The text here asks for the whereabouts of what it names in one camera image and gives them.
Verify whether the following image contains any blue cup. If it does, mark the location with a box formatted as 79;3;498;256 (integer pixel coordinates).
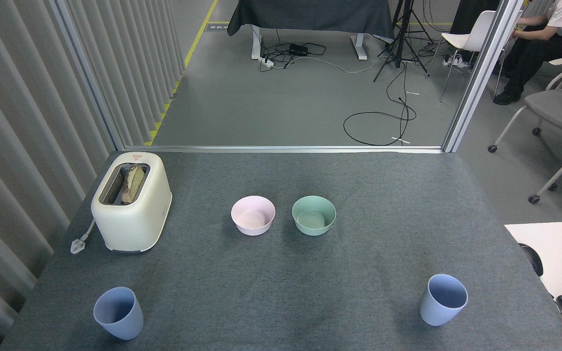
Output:
93;287;144;340
420;274;468;327

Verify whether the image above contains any pink bowl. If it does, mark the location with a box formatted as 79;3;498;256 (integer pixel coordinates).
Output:
231;195;276;236

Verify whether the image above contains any green bowl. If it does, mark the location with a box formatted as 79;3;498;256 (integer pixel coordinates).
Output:
292;195;337;236

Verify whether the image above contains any toasted bread slice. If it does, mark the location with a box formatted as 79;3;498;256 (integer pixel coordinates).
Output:
121;165;145;204

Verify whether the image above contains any cream white toaster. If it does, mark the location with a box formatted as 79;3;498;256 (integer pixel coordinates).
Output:
91;152;173;254

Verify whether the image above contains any dark grey tablecloth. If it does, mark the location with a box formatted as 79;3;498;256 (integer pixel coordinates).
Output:
227;0;395;40

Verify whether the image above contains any black tripod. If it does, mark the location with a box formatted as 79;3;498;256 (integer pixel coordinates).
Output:
373;0;434;82

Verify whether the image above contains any white toaster power plug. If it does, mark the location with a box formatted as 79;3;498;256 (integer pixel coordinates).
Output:
70;219;96;254

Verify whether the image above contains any white plastic chair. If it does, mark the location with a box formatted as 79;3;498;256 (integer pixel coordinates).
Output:
426;10;506;103

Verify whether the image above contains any black computer mouse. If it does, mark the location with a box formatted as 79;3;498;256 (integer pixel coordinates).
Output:
519;243;544;277

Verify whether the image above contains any grey wheeled chair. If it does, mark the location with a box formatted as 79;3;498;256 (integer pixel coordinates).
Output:
488;58;562;153
528;141;562;204

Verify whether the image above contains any person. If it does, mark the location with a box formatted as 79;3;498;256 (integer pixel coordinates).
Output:
493;0;562;105

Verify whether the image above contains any silver frame crossbar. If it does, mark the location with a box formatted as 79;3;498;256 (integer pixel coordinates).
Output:
124;145;445;154

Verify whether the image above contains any black looped floor cable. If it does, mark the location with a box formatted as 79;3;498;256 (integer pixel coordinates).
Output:
343;61;417;147

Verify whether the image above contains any white floor cable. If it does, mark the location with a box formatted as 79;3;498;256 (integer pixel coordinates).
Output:
305;55;378;74

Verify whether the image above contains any black cable tangle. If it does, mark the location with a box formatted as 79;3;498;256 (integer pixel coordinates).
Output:
260;28;328;72

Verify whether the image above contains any silver frame post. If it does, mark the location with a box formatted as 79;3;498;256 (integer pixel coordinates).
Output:
442;0;525;153
49;0;125;152

